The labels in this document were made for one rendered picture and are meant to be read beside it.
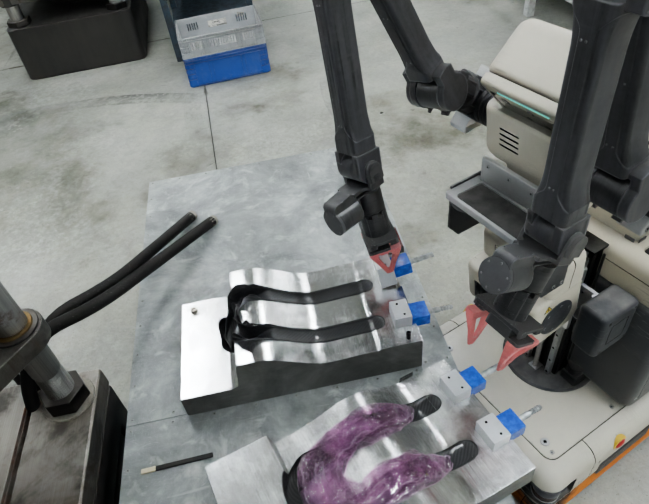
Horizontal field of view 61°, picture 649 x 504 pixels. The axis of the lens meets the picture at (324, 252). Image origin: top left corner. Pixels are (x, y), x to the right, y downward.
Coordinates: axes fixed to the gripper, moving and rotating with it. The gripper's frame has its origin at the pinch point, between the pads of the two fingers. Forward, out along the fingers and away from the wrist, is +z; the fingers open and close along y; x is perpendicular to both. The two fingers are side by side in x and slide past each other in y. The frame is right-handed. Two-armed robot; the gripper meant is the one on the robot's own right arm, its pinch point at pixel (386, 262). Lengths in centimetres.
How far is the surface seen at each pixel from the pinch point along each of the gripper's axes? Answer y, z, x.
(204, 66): -312, 24, -62
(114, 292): -10, -9, -61
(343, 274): -4.8, 3.1, -9.9
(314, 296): -0.7, 3.3, -17.6
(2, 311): 12, -26, -69
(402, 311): 12.0, 4.0, -0.5
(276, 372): 17.8, 3.7, -28.3
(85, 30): -373, -15, -144
